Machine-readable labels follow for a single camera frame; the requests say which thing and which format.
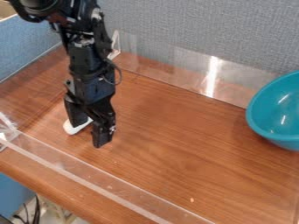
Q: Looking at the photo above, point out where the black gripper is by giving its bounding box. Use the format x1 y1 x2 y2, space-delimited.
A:
65 69 117 148

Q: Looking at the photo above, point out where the white brown toy mushroom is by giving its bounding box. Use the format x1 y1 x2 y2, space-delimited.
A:
63 118 93 135

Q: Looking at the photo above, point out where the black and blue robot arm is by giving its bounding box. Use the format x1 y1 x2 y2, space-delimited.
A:
6 0 121 148

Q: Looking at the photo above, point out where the teal blue bowl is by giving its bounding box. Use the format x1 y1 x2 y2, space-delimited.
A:
246 70 299 152

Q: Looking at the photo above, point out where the clear acrylic front barrier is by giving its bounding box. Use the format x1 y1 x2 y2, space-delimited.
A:
0 112 215 224

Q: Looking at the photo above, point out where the clear acrylic barrier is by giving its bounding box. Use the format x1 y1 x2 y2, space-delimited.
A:
113 31 278 108
0 112 215 224

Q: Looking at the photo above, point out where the blue partition panel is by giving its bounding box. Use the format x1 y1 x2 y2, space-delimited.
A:
0 15 62 81

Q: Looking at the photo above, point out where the clear acrylic back barrier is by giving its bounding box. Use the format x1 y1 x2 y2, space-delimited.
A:
113 31 278 108

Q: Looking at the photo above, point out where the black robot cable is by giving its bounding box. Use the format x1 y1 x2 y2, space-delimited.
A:
98 59 125 87

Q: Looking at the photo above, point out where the black cable on floor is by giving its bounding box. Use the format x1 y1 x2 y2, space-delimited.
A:
11 194 43 224

